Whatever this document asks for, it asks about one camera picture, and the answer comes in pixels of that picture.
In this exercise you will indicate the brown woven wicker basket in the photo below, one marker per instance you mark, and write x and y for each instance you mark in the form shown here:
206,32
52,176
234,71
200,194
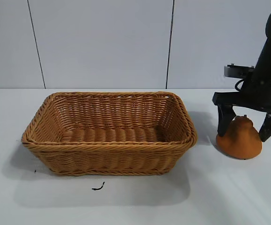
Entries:
107,152

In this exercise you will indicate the bumpy orange fruit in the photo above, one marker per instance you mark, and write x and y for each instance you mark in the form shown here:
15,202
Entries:
239,145

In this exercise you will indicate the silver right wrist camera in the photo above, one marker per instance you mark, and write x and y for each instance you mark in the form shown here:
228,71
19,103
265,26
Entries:
236,71

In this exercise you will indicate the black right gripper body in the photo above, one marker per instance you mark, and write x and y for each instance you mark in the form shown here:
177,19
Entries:
264,89

